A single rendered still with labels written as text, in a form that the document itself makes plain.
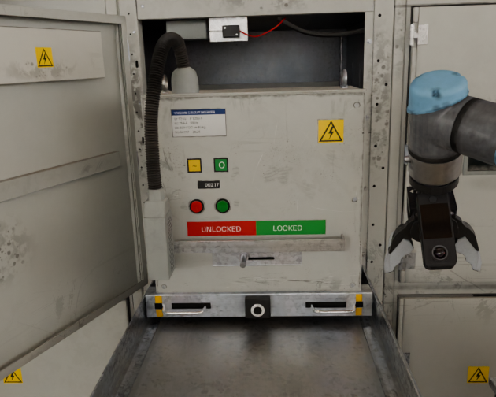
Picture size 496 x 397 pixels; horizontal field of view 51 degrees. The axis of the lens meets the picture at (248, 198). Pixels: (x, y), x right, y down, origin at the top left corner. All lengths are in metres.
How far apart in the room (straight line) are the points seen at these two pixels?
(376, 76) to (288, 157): 0.38
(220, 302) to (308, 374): 0.29
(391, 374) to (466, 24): 0.86
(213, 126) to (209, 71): 1.04
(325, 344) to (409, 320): 0.45
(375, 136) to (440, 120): 0.72
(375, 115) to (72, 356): 1.13
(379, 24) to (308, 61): 0.80
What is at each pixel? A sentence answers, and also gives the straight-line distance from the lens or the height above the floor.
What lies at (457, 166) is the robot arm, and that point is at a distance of 0.80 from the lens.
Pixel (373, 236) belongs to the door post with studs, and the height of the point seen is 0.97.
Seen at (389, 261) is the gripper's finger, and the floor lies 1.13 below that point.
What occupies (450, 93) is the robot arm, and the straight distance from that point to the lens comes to 0.72.
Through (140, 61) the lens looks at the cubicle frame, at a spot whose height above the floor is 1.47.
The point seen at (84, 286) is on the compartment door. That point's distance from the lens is 1.40.
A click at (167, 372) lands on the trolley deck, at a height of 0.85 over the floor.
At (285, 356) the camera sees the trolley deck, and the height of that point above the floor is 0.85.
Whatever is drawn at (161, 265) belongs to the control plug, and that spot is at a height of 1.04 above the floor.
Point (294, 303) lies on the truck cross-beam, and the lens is 1.27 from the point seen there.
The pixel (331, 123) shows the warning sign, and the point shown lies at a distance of 1.17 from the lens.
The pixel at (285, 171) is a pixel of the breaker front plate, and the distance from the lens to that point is 1.18.
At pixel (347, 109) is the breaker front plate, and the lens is 1.17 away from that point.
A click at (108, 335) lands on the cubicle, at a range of 1.66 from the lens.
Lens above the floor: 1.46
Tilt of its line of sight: 15 degrees down
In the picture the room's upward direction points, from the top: 2 degrees counter-clockwise
